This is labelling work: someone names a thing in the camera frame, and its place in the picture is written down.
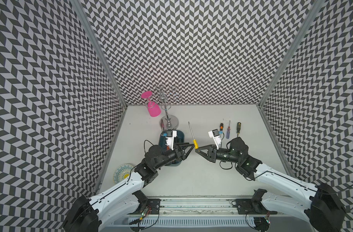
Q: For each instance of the purple red screwdriver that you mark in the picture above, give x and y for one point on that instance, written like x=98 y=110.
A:
x=228 y=130

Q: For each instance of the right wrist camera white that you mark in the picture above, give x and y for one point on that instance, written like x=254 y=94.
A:
x=216 y=136

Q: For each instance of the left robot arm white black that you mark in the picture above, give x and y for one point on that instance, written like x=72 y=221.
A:
x=93 y=214

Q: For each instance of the black yellow screwdriver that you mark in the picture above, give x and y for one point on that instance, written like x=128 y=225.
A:
x=238 y=128

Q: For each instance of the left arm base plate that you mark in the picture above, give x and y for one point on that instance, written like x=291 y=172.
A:
x=152 y=205

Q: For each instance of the yellow patterned plate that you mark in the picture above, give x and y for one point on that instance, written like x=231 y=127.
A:
x=122 y=172

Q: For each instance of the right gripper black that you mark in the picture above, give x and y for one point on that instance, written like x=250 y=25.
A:
x=211 y=155

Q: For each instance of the teal plastic storage box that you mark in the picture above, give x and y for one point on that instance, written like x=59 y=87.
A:
x=180 y=138

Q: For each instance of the chrome glass holder stand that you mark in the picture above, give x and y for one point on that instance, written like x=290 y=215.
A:
x=168 y=121

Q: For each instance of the yellow slim screwdriver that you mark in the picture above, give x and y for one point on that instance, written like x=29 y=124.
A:
x=193 y=137

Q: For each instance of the aluminium front rail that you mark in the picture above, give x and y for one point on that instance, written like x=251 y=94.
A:
x=199 y=207

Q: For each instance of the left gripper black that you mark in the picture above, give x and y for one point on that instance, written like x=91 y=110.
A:
x=180 y=154

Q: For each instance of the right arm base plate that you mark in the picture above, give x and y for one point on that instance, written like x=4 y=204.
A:
x=248 y=206

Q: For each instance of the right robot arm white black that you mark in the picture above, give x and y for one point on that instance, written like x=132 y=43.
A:
x=318 y=205

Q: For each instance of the pink plastic wine glass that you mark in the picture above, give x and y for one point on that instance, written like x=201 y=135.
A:
x=152 y=107

